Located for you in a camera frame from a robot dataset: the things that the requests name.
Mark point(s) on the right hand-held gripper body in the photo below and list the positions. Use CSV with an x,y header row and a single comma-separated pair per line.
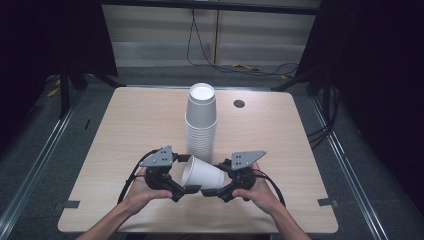
x,y
243,170

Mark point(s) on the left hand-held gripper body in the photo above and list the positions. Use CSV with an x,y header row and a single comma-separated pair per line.
x,y
158,166

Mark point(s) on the single white paper cup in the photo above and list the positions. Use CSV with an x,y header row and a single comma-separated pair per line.
x,y
203,174

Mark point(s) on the stack of white paper cups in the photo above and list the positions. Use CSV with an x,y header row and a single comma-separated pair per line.
x,y
200,123

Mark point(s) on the person's right hand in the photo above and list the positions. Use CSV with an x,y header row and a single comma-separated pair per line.
x,y
261,193

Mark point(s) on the person's left hand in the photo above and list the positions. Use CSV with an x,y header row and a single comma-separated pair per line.
x,y
141,195

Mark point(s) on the dark round table grommet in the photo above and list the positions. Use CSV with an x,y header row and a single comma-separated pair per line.
x,y
239,103

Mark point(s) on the grey tape strip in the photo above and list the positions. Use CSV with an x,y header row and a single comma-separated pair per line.
x,y
71,204
326,202

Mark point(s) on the black metal stand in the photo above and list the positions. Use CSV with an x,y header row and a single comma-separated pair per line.
x,y
300,80
64,93

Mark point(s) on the small yellow floor scrap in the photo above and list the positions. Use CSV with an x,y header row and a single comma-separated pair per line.
x,y
52,92

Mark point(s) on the black overhead bar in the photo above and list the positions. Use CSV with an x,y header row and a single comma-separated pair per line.
x,y
206,6

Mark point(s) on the black curtain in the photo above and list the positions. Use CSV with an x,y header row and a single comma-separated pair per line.
x,y
376,83
40,50

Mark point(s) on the metal floor rail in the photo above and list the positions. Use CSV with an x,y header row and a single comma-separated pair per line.
x,y
36,166
350,166

